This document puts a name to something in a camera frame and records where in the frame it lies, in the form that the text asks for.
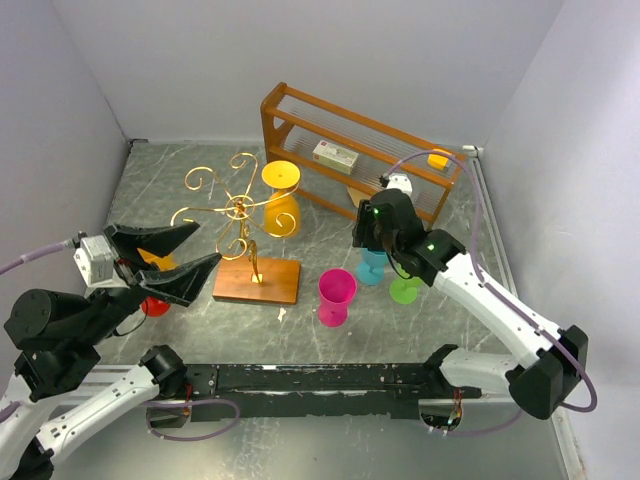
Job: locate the red plastic wine glass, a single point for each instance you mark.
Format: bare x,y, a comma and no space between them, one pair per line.
152,307

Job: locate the green plastic wine glass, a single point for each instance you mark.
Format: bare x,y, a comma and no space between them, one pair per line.
405,291

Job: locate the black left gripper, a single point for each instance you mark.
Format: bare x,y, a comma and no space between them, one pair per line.
182,283

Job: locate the pink plastic wine glass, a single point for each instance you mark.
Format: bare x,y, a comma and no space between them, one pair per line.
336,289

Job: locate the gold wire glass rack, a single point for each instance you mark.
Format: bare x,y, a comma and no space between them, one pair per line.
243,211

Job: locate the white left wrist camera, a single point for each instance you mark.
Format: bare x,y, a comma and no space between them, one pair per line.
95,260

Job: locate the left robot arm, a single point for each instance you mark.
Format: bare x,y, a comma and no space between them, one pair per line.
57,334

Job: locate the wooden shelf rack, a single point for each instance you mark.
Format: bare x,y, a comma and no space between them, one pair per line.
293,123

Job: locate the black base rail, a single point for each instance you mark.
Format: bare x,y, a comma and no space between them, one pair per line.
225,391

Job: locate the blue plastic wine glass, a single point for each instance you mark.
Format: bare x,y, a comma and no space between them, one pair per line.
371,269

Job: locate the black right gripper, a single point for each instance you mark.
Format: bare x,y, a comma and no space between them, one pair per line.
362,230

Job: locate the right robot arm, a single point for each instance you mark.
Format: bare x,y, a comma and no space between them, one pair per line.
547,362

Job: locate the yellow grey box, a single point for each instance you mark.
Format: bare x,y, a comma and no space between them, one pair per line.
439,159

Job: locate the yellow plastic wine glass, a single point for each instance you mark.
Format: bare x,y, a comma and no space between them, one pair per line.
281,211

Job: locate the orange plastic wine glass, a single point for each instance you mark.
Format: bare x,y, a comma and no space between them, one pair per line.
162,263

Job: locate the small white card box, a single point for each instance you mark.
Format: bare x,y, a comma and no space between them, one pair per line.
335,157

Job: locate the aluminium frame rail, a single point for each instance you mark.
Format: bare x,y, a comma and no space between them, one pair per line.
474,213

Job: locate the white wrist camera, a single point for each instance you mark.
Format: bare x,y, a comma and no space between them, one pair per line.
397,181
95,260

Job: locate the wooden rack base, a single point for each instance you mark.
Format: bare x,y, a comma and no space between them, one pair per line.
277,281

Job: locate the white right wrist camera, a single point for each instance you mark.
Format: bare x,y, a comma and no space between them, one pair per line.
397,181

